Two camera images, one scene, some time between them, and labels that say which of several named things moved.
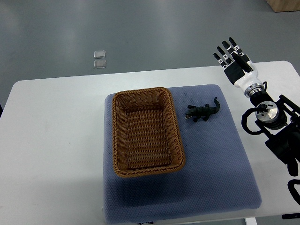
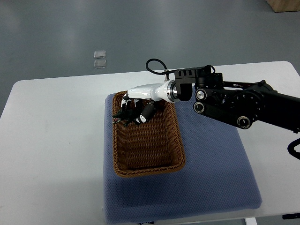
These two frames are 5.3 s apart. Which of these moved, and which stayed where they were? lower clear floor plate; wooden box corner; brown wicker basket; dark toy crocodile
Moved: dark toy crocodile
Stayed: wooden box corner; lower clear floor plate; brown wicker basket
